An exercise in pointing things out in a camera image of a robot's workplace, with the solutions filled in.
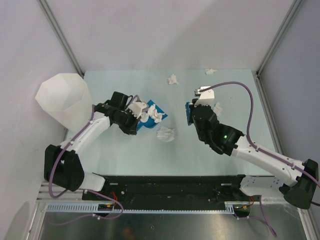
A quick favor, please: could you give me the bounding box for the paper scrap lower centre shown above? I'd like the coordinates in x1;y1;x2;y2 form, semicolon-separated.
147;104;164;124

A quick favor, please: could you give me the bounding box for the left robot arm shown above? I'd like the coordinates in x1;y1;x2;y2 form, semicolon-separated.
44;91;148;200

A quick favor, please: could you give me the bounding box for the paper scrap top right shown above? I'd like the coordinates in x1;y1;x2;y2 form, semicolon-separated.
205;68;217;76

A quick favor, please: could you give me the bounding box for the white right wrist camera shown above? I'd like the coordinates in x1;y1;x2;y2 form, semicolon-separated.
192;86;215;107

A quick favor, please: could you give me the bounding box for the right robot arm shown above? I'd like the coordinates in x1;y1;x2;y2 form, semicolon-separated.
185;99;319;210

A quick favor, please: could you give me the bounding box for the blue hand brush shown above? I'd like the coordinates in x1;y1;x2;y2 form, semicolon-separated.
185;101;193;126

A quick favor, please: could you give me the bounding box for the blue dustpan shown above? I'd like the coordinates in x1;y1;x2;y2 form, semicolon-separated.
136;100;168;131

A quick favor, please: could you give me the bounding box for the paper scrap top centre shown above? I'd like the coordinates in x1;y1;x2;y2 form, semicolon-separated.
167;74;179;85

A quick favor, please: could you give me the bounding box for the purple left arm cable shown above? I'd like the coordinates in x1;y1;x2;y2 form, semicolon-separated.
48;94;125;223

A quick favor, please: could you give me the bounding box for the paper scrap lower left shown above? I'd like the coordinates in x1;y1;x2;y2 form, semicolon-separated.
140;112;149;123

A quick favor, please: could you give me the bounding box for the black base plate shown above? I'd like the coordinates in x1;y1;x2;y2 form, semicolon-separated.
81;174;262;211

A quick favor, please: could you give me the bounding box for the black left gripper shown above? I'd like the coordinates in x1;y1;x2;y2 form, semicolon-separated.
114;108;141;135

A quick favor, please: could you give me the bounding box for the grey cable duct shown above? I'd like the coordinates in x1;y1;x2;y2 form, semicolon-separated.
44;201;237;215

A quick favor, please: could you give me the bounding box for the large paper scrap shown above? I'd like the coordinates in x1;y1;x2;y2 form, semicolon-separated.
156;126;175;143

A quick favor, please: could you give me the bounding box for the translucent white waste bin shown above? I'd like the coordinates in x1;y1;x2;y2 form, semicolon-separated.
35;73;93;132

